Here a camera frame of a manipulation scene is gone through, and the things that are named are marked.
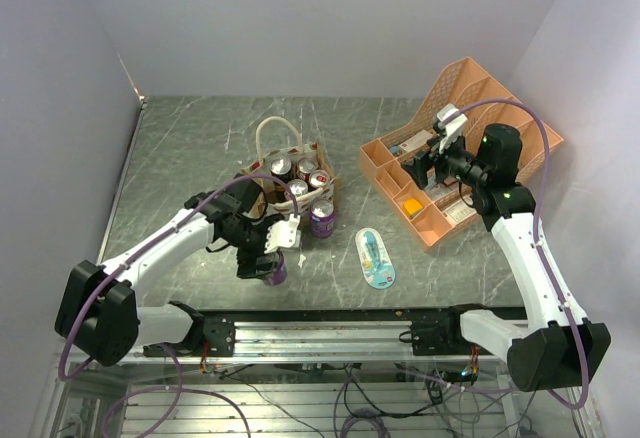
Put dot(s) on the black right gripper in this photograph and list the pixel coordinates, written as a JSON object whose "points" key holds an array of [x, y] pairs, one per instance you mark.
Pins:
{"points": [[419, 166]]}

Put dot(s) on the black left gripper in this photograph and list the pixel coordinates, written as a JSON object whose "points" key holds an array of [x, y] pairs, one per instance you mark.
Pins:
{"points": [[247, 261]]}

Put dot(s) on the purple Fanta can front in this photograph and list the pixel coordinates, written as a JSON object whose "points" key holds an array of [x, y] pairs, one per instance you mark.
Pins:
{"points": [[279, 274]]}

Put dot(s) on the purple fanta can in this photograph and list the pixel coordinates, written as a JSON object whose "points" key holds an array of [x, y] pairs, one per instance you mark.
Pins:
{"points": [[279, 274], [322, 217]]}

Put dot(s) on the red cola can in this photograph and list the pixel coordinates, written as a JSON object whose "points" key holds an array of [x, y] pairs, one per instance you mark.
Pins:
{"points": [[305, 167], [297, 189]]}

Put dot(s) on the watermelon canvas bag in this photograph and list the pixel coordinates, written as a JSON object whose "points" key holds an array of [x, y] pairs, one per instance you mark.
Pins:
{"points": [[273, 203]]}

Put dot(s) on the black yellow beverage can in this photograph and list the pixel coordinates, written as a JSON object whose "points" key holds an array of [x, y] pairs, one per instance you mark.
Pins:
{"points": [[282, 169]]}

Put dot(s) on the blue Red Bull can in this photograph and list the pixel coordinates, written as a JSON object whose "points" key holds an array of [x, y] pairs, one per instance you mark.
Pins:
{"points": [[318, 179]]}

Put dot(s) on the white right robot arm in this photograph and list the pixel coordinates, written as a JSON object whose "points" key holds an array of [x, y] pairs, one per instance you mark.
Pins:
{"points": [[560, 346]]}

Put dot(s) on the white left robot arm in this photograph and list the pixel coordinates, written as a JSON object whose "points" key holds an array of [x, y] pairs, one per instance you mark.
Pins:
{"points": [[100, 313]]}

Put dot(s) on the purple Fanta can by bag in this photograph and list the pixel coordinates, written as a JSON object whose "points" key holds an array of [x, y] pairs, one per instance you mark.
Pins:
{"points": [[322, 217]]}

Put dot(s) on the red cola can in bag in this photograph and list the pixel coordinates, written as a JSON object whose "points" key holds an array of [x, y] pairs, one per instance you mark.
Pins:
{"points": [[305, 167]]}

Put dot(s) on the red white box in organizer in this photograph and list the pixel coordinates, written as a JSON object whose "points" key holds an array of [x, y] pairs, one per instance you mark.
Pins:
{"points": [[414, 142]]}

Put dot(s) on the yellow block in organizer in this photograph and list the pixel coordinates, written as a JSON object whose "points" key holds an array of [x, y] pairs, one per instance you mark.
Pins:
{"points": [[412, 207]]}

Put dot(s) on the orange plastic desk organizer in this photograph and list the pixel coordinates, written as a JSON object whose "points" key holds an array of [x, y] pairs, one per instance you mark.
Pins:
{"points": [[461, 83]]}

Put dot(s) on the white card in organizer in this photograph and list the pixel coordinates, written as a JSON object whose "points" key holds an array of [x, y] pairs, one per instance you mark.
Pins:
{"points": [[458, 212]]}

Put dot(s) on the blue correction tape package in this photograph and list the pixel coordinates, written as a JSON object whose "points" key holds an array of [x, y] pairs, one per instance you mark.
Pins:
{"points": [[377, 268]]}

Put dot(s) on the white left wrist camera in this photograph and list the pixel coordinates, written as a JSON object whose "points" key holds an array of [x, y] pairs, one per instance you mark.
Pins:
{"points": [[284, 234]]}

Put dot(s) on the aluminium mounting rail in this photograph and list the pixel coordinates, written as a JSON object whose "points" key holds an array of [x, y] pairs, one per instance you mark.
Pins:
{"points": [[310, 341]]}

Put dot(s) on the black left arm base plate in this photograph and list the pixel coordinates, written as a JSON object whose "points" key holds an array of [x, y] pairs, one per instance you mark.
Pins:
{"points": [[210, 338]]}

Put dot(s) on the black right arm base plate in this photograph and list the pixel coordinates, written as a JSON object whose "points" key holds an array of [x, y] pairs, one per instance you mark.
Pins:
{"points": [[437, 331]]}

